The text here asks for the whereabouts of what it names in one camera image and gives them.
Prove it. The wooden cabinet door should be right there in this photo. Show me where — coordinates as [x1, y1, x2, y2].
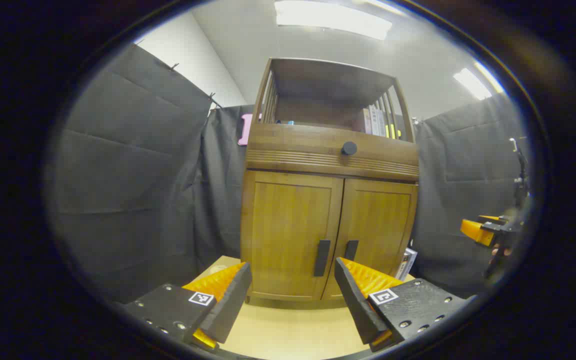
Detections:
[242, 171, 345, 301]
[322, 178, 419, 301]

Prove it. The black backdrop cloth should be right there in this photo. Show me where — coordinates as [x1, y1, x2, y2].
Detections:
[48, 44, 531, 303]

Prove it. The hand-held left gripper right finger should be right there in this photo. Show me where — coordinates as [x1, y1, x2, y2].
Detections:
[334, 257, 469, 352]

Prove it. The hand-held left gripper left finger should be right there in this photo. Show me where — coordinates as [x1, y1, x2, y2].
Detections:
[123, 261, 253, 351]

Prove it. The large ceiling light panel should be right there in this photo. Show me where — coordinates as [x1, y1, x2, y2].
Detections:
[274, 0, 393, 41]

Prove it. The wooden double-door shoe cabinet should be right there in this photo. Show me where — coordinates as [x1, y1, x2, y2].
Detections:
[239, 57, 420, 303]

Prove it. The grey-spined leaning book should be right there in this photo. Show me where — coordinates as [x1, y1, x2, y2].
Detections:
[401, 247, 418, 281]

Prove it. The small ceiling light panel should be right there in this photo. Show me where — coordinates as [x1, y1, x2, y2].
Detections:
[453, 60, 506, 101]

